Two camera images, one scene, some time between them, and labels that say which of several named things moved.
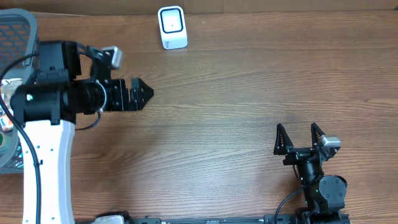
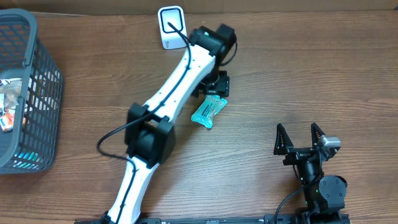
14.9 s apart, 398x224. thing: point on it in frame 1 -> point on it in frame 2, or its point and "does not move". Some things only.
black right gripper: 282,145 does not move
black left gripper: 125,94 -> 221,88
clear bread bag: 7,87 does not move
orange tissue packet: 6,123 does not move
